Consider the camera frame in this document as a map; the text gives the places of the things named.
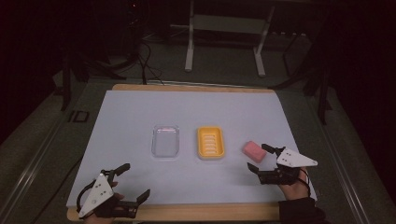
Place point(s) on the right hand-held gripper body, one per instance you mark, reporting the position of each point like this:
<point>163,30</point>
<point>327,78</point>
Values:
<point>294,159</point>

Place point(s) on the clear plastic tray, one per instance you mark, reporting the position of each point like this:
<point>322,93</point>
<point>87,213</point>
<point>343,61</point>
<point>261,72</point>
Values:
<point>165,141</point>

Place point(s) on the person's right hand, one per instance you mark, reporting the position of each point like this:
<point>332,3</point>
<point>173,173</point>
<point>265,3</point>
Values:
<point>295,190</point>

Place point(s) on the yellow soap dish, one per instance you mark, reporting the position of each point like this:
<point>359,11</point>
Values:
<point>210,142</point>

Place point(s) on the person's left hand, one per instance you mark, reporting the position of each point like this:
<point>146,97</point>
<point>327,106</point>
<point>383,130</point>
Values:
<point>117,196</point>

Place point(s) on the white table mat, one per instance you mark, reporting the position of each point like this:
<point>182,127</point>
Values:
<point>193,180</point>

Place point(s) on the black stand legs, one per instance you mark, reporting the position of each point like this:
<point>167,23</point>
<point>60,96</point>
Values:
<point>66,90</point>
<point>323,93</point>

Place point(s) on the pink soap bar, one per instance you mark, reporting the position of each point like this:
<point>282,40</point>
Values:
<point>254,151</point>

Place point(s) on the white metal stand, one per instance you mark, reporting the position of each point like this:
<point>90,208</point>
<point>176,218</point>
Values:
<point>229,24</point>

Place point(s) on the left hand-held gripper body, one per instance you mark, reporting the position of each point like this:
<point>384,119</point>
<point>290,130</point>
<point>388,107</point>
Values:
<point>96,193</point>

